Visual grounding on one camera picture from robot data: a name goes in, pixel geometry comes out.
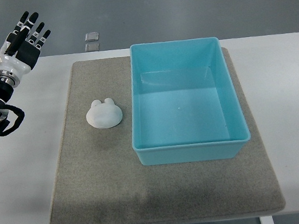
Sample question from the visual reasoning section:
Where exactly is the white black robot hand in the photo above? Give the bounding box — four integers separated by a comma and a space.
0, 11, 51, 88

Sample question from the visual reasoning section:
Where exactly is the white animal head toy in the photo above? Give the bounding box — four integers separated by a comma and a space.
86, 98, 123, 129

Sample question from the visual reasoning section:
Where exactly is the blue plastic box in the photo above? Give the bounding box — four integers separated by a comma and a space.
130, 37, 251, 166

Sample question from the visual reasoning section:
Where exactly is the lower floor socket plate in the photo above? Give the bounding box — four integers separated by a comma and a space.
85, 42, 100, 52

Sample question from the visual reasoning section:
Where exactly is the grey felt mat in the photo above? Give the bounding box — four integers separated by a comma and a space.
50, 55, 285, 224

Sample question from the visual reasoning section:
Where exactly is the white table leg right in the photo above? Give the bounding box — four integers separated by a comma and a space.
259, 216, 275, 224

